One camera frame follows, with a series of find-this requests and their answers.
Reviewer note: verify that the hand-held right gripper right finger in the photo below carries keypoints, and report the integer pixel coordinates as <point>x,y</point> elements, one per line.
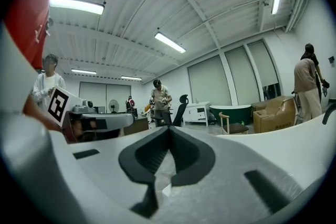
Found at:
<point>231,173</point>

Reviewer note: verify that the black standing fan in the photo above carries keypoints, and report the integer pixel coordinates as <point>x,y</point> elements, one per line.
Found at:
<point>113,105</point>

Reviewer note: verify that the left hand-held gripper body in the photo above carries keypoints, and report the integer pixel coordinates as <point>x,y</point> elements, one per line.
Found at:
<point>59,105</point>

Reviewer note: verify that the grey window blind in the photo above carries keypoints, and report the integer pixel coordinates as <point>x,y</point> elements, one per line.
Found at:
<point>118,94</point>
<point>92,94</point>
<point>242,76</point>
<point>263,63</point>
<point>208,81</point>

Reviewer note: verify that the person's left forearm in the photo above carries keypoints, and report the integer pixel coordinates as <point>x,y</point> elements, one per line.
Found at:
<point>39,115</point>

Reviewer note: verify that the wooden chair with dark seat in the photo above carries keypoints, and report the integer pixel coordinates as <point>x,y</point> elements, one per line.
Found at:
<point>233,127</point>

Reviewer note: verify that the small green bottle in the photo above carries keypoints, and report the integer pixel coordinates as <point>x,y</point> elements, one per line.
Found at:
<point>242,122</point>

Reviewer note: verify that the black wall panel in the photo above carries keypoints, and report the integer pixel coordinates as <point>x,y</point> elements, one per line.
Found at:
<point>332,59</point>

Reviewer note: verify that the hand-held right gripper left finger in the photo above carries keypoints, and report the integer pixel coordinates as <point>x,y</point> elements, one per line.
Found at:
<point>105,170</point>

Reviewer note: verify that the white vanity cabinet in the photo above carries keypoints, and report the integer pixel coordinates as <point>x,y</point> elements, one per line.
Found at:
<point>197,112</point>

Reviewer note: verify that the large cardboard box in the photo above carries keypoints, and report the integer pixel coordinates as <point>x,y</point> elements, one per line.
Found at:
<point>273,115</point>

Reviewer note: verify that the white rectangular bathtub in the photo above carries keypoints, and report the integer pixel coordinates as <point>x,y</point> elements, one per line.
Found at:
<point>302,139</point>

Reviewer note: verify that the dark green oval bathtub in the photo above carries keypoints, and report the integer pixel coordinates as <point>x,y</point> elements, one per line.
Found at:
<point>231,112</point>

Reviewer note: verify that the black office chair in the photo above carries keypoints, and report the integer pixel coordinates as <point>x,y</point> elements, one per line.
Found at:
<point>179,112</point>

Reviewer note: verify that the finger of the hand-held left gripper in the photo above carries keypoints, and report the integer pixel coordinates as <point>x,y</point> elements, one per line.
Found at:
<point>115,120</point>

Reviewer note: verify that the person's red shirt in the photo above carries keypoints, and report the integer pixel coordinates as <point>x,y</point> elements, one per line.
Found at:
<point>26,13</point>

